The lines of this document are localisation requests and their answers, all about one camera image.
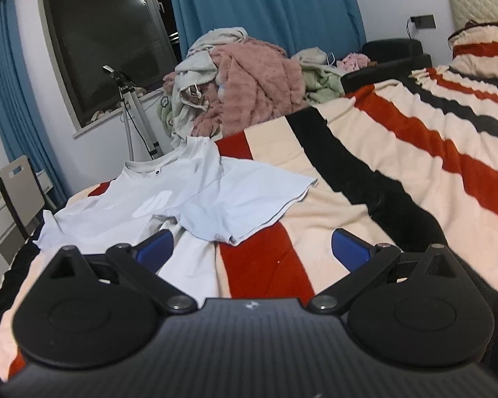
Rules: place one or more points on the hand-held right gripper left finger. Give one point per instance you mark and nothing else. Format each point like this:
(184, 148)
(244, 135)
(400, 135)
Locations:
(155, 249)

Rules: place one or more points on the narrow blue curtain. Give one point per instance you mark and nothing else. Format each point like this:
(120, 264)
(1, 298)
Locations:
(12, 91)

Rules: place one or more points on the grey beige garment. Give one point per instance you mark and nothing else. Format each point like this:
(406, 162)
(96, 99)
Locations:
(195, 70)

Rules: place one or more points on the striped pillow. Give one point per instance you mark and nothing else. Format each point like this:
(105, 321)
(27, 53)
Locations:
(487, 52)

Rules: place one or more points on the dark window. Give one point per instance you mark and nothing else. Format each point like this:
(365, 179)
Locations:
(103, 41)

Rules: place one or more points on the light green garment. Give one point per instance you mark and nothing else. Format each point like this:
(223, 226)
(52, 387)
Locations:
(321, 81)

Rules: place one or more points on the beige chair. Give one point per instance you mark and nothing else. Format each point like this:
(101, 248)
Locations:
(23, 192)

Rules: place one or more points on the black armchair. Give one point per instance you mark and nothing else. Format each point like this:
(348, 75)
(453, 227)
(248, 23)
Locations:
(392, 54)

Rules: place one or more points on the wide blue curtain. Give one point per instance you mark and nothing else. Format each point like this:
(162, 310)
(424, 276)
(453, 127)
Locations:
(265, 4)

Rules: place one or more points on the pink fluffy blanket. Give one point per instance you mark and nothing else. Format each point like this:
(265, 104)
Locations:
(253, 87)

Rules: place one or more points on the small beige cloth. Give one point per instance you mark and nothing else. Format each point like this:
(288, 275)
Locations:
(97, 117)

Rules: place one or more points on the silver tripod with camera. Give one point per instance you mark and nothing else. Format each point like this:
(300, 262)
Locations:
(135, 103)

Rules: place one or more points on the white t-shirt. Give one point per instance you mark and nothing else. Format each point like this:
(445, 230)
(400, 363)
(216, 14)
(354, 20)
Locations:
(182, 199)

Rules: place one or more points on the small pink cloth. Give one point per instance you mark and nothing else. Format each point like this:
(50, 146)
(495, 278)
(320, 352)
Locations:
(352, 63)

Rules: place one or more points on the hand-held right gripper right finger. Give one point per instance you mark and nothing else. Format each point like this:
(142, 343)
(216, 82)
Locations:
(349, 253)

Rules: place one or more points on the wall socket with charger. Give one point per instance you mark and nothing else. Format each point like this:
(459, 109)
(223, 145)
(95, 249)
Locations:
(422, 21)

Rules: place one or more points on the pale green printed garment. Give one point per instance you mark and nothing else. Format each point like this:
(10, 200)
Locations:
(164, 110)

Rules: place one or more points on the red black cream striped blanket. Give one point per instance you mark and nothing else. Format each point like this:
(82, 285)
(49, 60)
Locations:
(398, 153)

